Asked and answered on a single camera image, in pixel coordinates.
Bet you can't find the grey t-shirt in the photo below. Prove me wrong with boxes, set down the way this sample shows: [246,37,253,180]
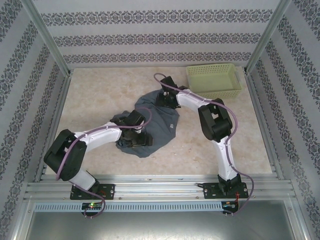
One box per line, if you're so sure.
[109,89,181,159]

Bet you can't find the grey metal panel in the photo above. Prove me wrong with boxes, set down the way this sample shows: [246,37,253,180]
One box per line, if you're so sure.
[14,199,310,240]

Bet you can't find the aluminium side rail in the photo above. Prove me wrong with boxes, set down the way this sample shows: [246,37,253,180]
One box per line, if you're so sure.
[243,72,286,181]
[33,71,73,182]

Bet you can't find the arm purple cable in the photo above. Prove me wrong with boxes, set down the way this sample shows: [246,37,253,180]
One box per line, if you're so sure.
[153,72,256,216]
[55,106,154,219]

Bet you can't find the aluminium mounting rail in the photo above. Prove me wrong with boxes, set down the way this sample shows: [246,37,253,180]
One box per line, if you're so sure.
[23,174,297,201]

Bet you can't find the green plastic basket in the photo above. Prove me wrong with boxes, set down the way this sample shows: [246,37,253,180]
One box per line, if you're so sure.
[185,63,243,101]

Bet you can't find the aluminium lower frame bar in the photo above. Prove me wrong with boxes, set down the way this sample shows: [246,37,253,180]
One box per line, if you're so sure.
[7,197,35,240]
[286,199,313,240]

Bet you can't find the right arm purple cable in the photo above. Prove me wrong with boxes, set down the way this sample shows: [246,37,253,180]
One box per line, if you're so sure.
[153,72,256,216]

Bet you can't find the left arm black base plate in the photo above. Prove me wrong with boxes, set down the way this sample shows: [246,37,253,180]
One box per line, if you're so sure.
[69,183,116,201]

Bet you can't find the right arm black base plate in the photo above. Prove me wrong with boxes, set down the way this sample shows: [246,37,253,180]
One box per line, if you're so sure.
[202,182,248,200]

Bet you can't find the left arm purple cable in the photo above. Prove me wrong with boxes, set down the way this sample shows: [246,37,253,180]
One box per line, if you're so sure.
[55,106,154,219]

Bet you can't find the aluminium corner post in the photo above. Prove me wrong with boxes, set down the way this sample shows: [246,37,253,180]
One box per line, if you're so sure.
[243,0,305,75]
[21,0,73,76]

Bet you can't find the slotted grey cable duct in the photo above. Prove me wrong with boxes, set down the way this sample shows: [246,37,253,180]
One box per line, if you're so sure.
[33,201,224,213]

